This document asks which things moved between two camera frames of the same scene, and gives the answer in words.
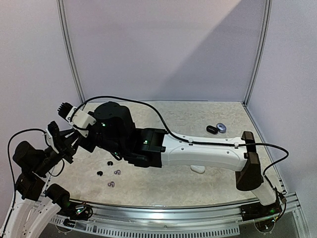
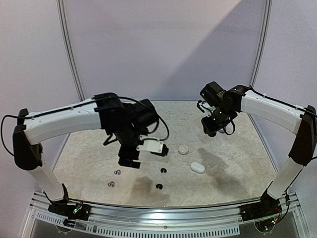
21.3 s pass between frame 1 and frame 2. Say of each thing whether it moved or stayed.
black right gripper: moved
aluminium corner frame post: stayed
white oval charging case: stayed
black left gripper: moved
